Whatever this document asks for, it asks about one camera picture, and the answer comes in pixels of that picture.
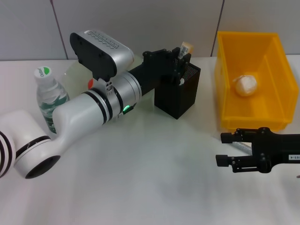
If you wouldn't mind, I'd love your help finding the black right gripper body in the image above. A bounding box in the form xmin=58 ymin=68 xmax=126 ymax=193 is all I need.
xmin=249 ymin=127 xmax=300 ymax=174

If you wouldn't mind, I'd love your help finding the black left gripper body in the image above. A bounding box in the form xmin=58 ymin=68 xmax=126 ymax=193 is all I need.
xmin=127 ymin=48 xmax=179 ymax=96

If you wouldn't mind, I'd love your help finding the silver grey pen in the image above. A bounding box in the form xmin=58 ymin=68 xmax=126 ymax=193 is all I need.
xmin=232 ymin=141 xmax=253 ymax=156

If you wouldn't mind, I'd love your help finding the small beige eraser with barcode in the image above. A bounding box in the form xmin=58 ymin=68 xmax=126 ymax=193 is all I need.
xmin=178 ymin=41 xmax=195 ymax=60

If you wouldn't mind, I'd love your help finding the white paper ball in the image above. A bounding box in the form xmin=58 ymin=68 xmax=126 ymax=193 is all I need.
xmin=232 ymin=74 xmax=258 ymax=97

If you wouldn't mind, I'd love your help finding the clear water bottle green label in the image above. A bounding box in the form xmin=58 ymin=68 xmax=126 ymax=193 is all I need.
xmin=34 ymin=66 xmax=71 ymax=139

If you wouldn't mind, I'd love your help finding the black mesh pen holder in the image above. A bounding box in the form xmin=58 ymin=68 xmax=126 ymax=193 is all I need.
xmin=153 ymin=62 xmax=202 ymax=120

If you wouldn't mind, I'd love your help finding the wavy translucent glass fruit plate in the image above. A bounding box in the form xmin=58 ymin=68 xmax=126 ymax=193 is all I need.
xmin=62 ymin=52 xmax=154 ymax=111

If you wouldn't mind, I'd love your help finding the yellow plastic bin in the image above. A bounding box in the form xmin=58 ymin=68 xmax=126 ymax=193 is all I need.
xmin=215 ymin=31 xmax=300 ymax=132

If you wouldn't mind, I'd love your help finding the left gripper cable with connector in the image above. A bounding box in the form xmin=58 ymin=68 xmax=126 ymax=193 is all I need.
xmin=118 ymin=103 xmax=138 ymax=118

